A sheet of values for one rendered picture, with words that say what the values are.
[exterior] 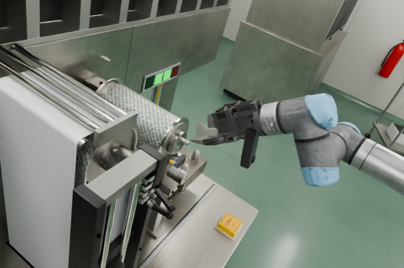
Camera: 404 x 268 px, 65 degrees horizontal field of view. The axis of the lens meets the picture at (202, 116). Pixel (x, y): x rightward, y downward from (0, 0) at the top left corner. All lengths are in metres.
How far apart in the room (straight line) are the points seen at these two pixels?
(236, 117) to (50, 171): 0.42
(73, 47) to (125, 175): 0.52
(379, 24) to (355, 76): 0.80
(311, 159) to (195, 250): 0.57
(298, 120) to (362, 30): 4.57
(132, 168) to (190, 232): 0.66
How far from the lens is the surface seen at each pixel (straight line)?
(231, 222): 1.21
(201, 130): 0.81
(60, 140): 0.62
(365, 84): 5.38
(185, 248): 1.12
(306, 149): 0.70
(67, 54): 0.95
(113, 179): 0.52
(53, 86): 0.70
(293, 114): 0.69
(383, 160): 0.80
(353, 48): 5.27
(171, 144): 0.89
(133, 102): 0.94
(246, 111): 0.74
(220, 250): 1.16
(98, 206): 0.48
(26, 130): 0.71
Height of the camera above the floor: 1.81
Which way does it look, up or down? 32 degrees down
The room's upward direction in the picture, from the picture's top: 18 degrees clockwise
